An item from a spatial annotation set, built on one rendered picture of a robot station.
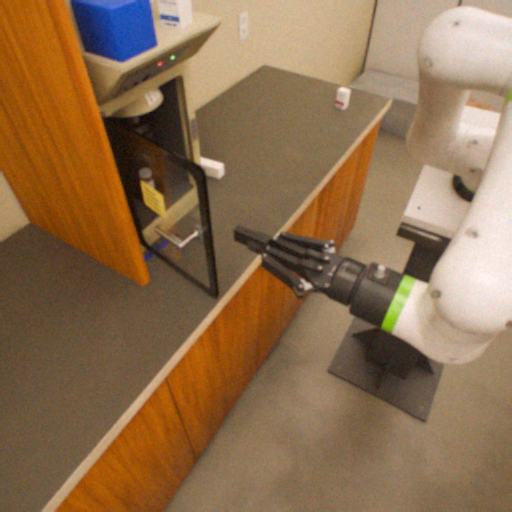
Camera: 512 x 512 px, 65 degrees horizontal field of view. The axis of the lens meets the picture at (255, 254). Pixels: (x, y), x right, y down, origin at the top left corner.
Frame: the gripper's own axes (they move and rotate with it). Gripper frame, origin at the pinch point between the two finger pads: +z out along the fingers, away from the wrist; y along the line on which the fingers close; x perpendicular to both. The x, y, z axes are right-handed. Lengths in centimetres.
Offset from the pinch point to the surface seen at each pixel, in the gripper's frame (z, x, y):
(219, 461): 13, 130, 10
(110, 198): 36.3, 5.2, 1.4
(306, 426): -11, 131, -22
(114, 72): 33.9, -19.9, -6.8
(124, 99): 43.9, -8.5, -15.4
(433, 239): -27, 37, -60
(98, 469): 18, 50, 40
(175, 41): 32.4, -20.7, -22.6
